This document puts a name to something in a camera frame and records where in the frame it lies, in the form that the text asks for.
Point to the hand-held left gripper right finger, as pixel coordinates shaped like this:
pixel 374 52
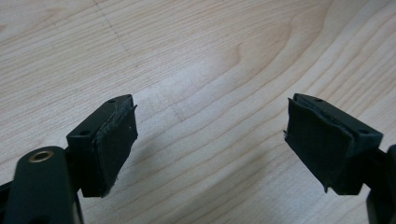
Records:
pixel 323 143

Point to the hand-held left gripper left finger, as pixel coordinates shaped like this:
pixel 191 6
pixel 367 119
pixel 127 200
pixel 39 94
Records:
pixel 109 149

